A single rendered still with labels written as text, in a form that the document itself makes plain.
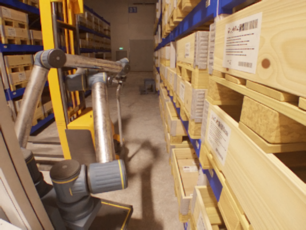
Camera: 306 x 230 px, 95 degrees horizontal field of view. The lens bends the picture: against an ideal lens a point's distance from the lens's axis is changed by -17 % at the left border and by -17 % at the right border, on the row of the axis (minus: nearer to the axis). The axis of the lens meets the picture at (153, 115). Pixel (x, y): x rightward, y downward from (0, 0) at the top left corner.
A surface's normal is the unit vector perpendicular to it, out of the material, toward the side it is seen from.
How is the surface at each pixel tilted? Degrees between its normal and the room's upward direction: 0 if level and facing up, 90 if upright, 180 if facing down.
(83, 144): 90
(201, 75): 90
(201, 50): 90
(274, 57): 90
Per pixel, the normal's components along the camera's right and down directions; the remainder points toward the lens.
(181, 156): 0.02, 0.34
